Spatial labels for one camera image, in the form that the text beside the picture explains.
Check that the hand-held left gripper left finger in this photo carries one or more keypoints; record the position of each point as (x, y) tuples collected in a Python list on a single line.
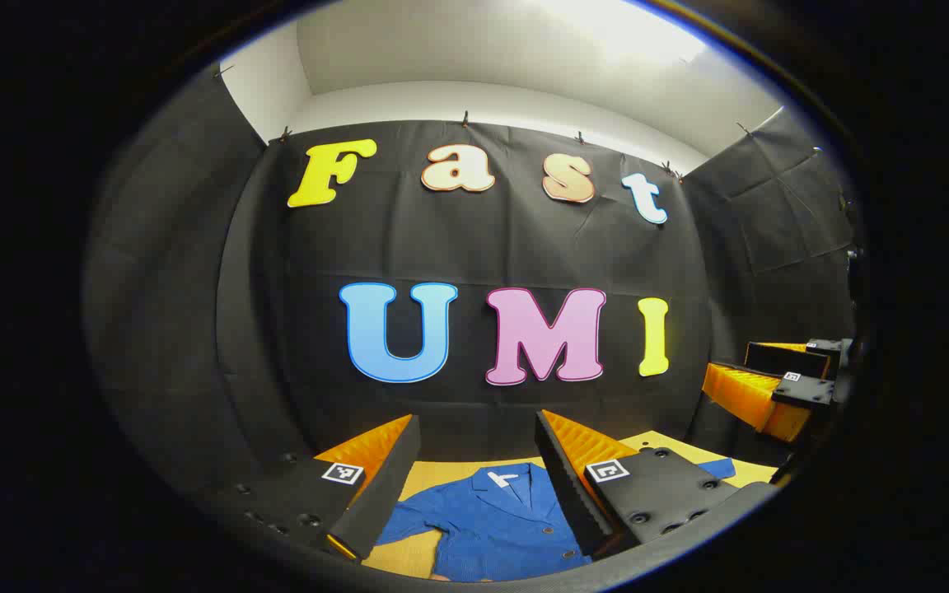
[(384, 494)]

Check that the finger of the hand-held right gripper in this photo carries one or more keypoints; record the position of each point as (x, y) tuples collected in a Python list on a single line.
[(804, 389), (779, 359)]

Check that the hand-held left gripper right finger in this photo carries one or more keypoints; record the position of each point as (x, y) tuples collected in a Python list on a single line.
[(565, 486)]

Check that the black backdrop cloth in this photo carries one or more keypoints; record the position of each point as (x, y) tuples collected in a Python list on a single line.
[(474, 247)]

